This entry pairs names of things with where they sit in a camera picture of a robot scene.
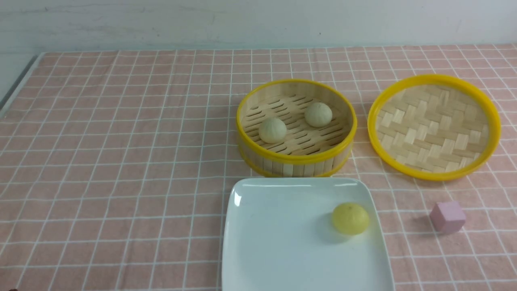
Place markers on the beige steamed bun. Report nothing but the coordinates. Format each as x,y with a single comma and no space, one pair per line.
318,115
272,130

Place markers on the white square plate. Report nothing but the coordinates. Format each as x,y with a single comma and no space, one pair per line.
279,237

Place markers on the woven bamboo steamer lid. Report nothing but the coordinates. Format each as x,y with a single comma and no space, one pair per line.
434,127

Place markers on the yellow steamed bun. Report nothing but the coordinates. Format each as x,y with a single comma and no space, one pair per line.
350,219

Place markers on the pink checkered tablecloth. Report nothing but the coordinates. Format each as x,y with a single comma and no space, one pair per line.
116,167

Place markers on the pink cube block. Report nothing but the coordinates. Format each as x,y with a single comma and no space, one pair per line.
448,217

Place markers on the bamboo steamer basket yellow rim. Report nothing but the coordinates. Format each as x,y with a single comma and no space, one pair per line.
306,151

